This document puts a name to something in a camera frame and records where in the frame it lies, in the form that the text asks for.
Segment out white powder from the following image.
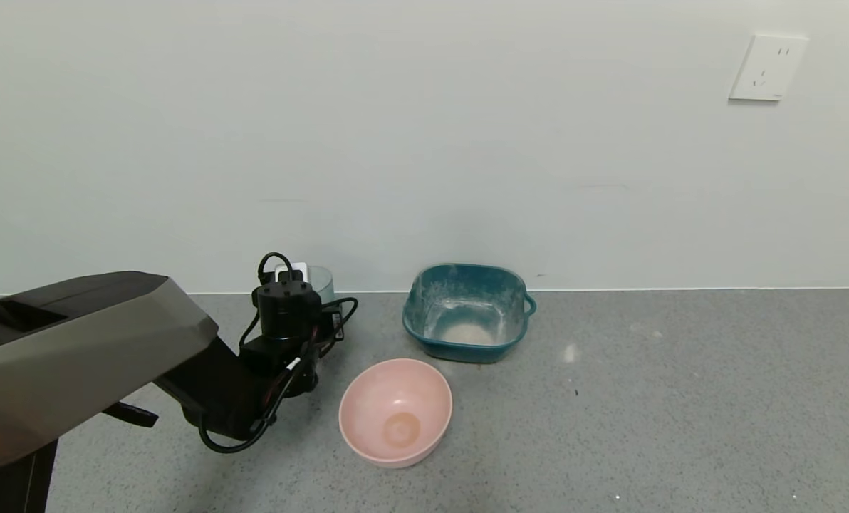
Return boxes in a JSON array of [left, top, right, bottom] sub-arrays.
[[442, 322, 495, 346]]

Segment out translucent ribbed plastic cup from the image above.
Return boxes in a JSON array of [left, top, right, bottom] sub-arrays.
[[306, 265, 335, 306]]

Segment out teal square plastic tray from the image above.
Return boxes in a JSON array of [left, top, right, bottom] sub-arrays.
[[402, 264, 536, 365]]

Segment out pink plastic bowl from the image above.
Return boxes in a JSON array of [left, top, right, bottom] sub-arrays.
[[338, 358, 453, 468]]

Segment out thin black camera cable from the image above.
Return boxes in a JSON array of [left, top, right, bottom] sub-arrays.
[[198, 252, 359, 455]]

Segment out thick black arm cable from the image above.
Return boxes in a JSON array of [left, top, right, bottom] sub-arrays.
[[0, 290, 160, 429]]

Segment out white wall socket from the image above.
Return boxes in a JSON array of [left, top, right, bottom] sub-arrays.
[[729, 34, 809, 102]]

